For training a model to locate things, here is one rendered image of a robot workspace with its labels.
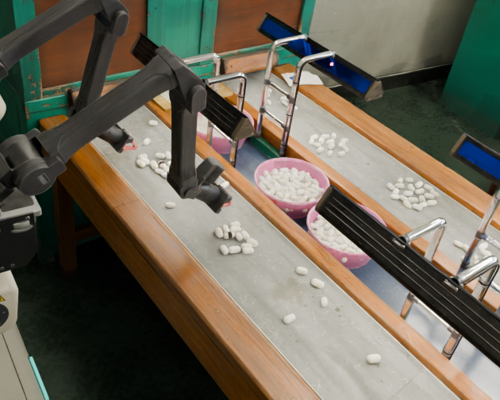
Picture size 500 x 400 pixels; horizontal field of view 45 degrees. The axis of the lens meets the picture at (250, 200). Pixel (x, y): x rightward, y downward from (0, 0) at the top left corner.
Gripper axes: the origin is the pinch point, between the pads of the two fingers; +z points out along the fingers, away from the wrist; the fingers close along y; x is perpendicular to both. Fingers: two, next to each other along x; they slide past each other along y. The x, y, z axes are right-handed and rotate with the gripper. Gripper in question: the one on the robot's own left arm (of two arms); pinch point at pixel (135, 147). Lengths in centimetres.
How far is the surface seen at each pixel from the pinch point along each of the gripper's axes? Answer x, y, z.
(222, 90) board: -33, 27, 44
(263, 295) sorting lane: 4, -71, 7
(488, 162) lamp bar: -65, -85, 35
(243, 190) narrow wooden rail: -11.3, -31.6, 21.5
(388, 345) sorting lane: -8, -102, 21
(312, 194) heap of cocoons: -24, -43, 40
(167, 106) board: -14.9, 25.0, 23.2
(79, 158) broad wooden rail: 14.5, 8.7, -9.0
